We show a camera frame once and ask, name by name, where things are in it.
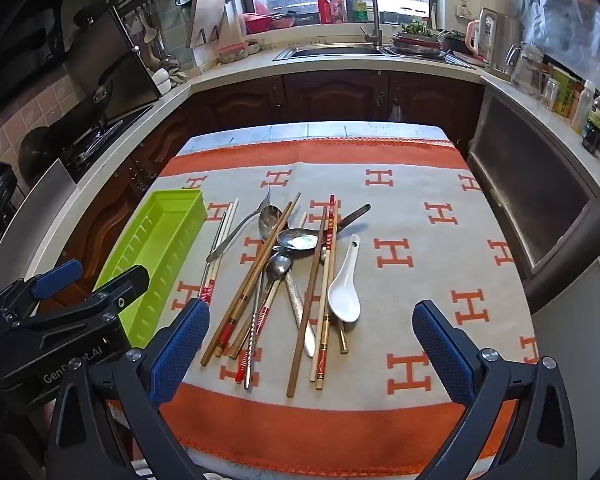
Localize steel faucet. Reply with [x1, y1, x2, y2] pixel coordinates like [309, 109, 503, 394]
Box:
[347, 0, 385, 50]

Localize steel sink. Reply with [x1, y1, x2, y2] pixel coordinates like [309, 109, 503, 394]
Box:
[272, 45, 396, 62]

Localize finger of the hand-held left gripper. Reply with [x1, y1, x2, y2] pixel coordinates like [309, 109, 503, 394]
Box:
[0, 260, 83, 318]
[0, 266, 148, 333]

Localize orange and white printed blanket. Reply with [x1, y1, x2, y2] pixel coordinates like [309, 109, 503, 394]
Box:
[100, 137, 541, 471]

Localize white plastic bottle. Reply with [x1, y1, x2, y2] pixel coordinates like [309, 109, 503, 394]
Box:
[571, 80, 597, 133]

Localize small glass jar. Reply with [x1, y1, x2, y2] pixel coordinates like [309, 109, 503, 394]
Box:
[542, 77, 561, 111]

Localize steel splash guard plate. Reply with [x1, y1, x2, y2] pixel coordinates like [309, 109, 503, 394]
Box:
[0, 157, 78, 281]

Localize white kitchen countertop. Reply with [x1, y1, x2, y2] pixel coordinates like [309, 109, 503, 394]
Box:
[0, 42, 600, 311]

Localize stacked white bowls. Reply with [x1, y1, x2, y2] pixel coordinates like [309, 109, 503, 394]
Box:
[150, 67, 172, 96]

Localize stacked dishes with greens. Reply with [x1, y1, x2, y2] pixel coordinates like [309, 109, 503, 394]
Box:
[390, 21, 446, 58]

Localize glass pitcher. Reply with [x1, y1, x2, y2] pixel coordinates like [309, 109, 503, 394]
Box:
[505, 42, 548, 98]

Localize hanging steel ladle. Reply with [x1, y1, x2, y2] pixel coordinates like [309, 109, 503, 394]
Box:
[139, 7, 158, 43]

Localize pink and white kettle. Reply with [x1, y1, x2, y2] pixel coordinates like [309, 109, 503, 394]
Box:
[466, 7, 498, 68]

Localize red plastic basket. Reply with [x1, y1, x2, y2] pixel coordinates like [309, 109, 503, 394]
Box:
[242, 11, 273, 35]

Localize clear plastic sheet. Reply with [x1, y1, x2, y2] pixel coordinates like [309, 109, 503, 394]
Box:
[517, 0, 600, 76]

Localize red patterned chopstick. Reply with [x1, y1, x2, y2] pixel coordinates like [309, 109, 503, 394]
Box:
[317, 194, 337, 391]

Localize clear food container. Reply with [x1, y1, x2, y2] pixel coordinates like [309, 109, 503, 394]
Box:
[216, 40, 251, 63]

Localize steel fork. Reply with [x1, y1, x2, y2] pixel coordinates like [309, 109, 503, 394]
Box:
[206, 185, 272, 264]

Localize dark sauce bottle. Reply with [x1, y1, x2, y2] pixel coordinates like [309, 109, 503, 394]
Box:
[581, 122, 600, 153]

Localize black gas stove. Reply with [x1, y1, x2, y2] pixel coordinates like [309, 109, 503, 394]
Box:
[62, 105, 156, 183]

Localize pale printed tablecloth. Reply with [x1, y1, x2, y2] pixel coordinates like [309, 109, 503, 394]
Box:
[177, 121, 453, 153]

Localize tan chopstick red end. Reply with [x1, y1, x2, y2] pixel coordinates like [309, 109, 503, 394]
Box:
[215, 202, 294, 358]

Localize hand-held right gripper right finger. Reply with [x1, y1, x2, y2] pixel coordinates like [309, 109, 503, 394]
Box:
[413, 301, 578, 480]

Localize wide steel spoon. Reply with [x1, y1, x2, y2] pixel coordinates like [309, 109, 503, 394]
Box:
[276, 203, 372, 252]

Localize wooden cutting board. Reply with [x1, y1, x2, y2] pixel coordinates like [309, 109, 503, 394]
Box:
[187, 0, 228, 50]

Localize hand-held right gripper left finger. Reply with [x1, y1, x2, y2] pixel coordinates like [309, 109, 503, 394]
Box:
[47, 299, 210, 480]

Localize cream chopstick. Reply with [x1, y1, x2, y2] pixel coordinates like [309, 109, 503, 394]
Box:
[309, 254, 336, 382]

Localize long steel spoon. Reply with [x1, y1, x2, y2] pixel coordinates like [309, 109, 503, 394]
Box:
[244, 204, 282, 391]

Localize steel electric kettle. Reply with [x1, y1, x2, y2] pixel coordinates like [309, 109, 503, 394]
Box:
[490, 14, 525, 80]

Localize steel range hood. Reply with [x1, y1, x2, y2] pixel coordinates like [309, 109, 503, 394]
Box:
[55, 2, 163, 126]

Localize white ceramic spoon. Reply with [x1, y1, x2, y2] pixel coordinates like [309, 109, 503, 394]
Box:
[327, 234, 362, 322]

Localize green packet box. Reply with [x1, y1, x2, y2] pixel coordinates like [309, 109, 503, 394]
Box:
[552, 67, 581, 118]

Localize green plastic utensil tray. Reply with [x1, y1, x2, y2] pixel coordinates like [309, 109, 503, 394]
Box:
[94, 189, 208, 350]

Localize black wok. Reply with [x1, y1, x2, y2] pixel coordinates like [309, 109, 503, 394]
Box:
[19, 52, 133, 181]

